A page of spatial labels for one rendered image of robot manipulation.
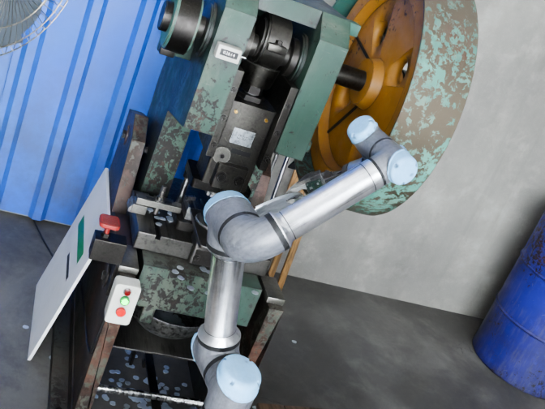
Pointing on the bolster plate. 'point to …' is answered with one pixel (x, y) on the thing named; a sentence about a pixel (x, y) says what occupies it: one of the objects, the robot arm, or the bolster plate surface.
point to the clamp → (137, 204)
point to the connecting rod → (268, 56)
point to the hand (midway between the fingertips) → (290, 196)
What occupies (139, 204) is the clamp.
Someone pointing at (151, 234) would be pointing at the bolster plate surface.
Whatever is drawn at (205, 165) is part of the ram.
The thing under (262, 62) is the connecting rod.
